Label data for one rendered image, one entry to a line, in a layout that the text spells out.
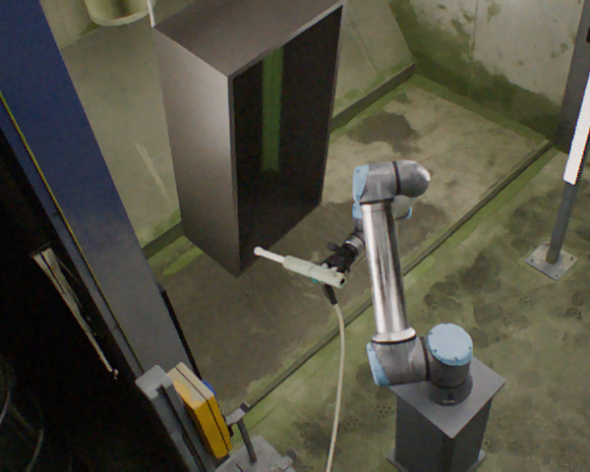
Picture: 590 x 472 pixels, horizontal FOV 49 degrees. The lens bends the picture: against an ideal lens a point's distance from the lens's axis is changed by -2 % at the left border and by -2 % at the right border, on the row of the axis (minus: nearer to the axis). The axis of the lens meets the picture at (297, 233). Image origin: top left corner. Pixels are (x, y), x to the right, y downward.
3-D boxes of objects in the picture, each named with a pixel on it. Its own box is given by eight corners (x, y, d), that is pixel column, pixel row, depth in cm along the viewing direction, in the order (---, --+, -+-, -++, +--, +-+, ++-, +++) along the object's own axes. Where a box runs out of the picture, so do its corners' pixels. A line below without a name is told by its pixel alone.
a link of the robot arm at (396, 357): (428, 387, 214) (399, 158, 209) (375, 394, 214) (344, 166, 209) (419, 374, 229) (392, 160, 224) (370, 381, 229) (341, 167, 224)
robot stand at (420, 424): (487, 456, 279) (506, 380, 232) (441, 507, 266) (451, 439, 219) (431, 411, 295) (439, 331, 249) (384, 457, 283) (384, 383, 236)
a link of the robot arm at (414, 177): (432, 150, 212) (406, 196, 279) (393, 156, 212) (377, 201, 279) (438, 186, 210) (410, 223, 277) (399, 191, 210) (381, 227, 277)
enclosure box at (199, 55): (183, 235, 313) (151, 27, 215) (269, 166, 340) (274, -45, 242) (236, 278, 300) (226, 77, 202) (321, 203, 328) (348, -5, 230)
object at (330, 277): (360, 307, 271) (343, 270, 256) (353, 316, 269) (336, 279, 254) (275, 274, 302) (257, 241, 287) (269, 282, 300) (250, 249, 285)
